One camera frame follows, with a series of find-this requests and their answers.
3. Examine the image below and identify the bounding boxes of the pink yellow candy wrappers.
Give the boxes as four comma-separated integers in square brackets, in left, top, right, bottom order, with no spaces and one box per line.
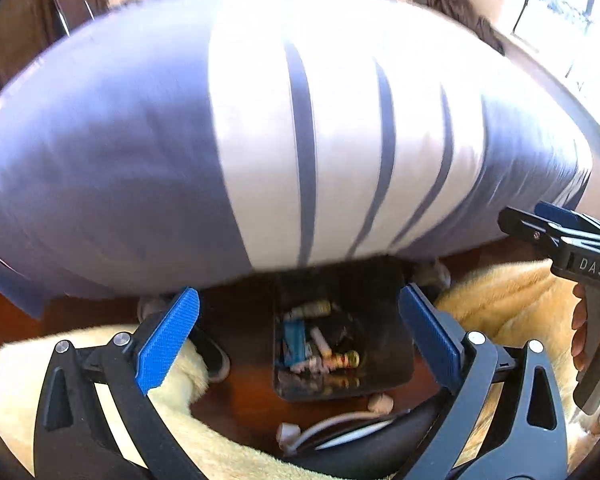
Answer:
[308,326,361,374]

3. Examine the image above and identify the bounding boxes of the yellow cream bottle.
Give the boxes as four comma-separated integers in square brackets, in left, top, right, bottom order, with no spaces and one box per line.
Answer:
[284,299,332,321]

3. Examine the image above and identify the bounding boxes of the blue snack packet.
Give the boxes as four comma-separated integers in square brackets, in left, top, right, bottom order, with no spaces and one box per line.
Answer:
[283,318,308,367]

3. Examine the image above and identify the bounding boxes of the black trash bin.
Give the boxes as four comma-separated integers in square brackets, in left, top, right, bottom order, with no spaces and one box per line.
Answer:
[273,257,414,402]

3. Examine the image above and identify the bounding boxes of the person's right hand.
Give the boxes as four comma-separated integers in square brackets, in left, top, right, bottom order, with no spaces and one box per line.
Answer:
[569,282,600,373]

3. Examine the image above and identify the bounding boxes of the yellow fluffy rug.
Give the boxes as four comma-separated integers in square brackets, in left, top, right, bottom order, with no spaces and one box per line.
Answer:
[0,261,577,479]

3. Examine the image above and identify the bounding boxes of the white storage box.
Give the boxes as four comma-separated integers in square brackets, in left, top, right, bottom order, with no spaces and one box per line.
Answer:
[469,0,526,35]

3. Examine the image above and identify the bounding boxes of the blue white striped bedspread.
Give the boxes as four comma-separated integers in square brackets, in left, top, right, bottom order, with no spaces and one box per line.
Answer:
[0,0,593,316]

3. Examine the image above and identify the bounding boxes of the dark wooden wardrobe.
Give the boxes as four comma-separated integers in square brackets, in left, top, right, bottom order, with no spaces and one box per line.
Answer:
[0,0,112,91]

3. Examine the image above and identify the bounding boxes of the white charger cable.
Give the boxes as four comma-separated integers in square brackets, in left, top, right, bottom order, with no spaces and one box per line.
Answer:
[275,392,396,456]

